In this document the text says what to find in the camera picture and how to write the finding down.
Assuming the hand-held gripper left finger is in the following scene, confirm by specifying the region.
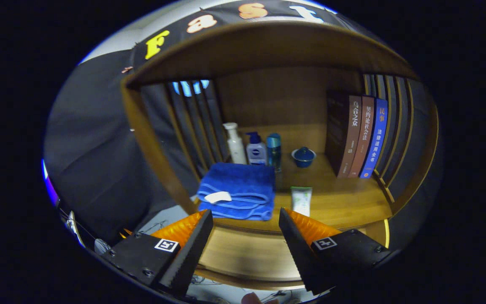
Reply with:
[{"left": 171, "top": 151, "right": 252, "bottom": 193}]
[{"left": 102, "top": 209, "right": 214, "bottom": 298}]

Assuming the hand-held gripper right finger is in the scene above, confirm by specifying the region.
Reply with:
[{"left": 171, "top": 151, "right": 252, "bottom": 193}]
[{"left": 278, "top": 207, "right": 393, "bottom": 296}]

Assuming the white cosmetic tube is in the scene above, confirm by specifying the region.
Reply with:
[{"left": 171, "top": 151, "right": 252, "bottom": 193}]
[{"left": 290, "top": 186, "right": 313, "bottom": 217}]

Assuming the wooden drawer with black knob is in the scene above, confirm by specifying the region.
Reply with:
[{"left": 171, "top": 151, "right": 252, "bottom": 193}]
[{"left": 190, "top": 219, "right": 391, "bottom": 292}]

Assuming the wooden countertop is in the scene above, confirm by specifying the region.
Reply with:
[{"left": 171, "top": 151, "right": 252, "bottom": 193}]
[{"left": 197, "top": 122, "right": 393, "bottom": 233}]

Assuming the wooden cabinet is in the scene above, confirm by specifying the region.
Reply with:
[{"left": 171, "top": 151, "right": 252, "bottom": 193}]
[{"left": 121, "top": 20, "right": 440, "bottom": 292}]

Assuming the blue folded towel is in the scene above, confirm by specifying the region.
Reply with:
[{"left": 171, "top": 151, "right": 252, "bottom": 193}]
[{"left": 197, "top": 162, "right": 276, "bottom": 221}]

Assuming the blue lidded teacup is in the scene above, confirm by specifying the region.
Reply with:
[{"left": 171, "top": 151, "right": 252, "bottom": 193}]
[{"left": 291, "top": 147, "right": 316, "bottom": 168}]

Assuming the teal bottle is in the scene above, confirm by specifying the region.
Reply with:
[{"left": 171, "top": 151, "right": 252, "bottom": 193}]
[{"left": 267, "top": 133, "right": 282, "bottom": 173}]

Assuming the white lotion bottle blue cap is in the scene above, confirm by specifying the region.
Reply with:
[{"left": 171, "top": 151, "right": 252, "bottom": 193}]
[{"left": 245, "top": 132, "right": 267, "bottom": 166}]

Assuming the white pump bottle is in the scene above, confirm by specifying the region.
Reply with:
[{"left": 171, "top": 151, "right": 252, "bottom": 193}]
[{"left": 223, "top": 122, "right": 248, "bottom": 165}]

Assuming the dark brown book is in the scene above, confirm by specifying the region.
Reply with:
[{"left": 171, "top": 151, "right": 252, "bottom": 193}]
[{"left": 325, "top": 90, "right": 362, "bottom": 178}]

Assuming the reddish brown book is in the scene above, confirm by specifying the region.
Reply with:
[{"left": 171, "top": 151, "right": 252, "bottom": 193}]
[{"left": 347, "top": 95, "right": 375, "bottom": 178}]

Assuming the blue book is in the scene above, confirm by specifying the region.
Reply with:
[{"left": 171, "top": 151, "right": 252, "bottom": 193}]
[{"left": 359, "top": 98, "right": 389, "bottom": 179}]

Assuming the black backdrop cloth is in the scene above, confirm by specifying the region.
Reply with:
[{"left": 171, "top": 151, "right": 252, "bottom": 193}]
[{"left": 44, "top": 0, "right": 437, "bottom": 245}]

